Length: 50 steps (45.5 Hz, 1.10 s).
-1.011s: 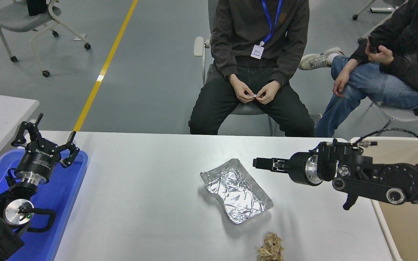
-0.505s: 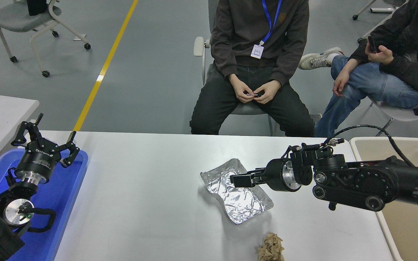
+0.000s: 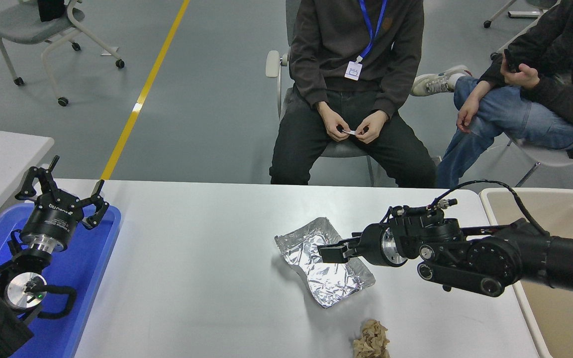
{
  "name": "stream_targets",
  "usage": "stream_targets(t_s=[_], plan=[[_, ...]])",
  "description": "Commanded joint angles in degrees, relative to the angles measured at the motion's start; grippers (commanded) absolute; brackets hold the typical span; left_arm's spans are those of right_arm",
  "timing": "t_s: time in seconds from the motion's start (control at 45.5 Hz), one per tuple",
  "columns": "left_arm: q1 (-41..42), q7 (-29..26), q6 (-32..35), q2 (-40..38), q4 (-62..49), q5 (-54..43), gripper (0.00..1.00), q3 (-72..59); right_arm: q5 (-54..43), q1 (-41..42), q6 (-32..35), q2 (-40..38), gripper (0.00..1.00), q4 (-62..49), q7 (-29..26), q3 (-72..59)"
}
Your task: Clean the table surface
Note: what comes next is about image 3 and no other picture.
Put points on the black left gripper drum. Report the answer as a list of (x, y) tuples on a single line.
[(51, 219)]

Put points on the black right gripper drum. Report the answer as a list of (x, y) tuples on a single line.
[(373, 244)]

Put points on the silver foil tray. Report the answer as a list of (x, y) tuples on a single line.
[(326, 283)]

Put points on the small white paper slip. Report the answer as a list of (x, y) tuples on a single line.
[(351, 132)]

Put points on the black phone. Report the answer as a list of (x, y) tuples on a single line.
[(509, 59)]

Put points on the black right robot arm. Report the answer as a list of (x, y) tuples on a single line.
[(495, 258)]

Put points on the person's left hand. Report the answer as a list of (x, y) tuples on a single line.
[(523, 75), (372, 129)]

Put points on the person's right hand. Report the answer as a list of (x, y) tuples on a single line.
[(335, 127), (468, 113)]

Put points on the blue plastic tray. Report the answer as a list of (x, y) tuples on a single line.
[(82, 268)]

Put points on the crumpled tan paper ball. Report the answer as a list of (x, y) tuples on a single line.
[(372, 340)]

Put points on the grey wheeled chair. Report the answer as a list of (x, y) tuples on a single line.
[(23, 22)]

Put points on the black item on chair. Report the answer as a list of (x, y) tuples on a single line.
[(50, 10)]

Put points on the person with crossed legs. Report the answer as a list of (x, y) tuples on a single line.
[(515, 114)]

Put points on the grey chair with white armrest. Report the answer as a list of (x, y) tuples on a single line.
[(273, 63)]

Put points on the white seat chair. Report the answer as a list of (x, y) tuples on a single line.
[(550, 155)]

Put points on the large pale plastic bin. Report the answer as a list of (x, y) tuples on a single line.
[(565, 328)]

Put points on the white chair legs with wheels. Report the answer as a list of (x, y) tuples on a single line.
[(527, 14)]

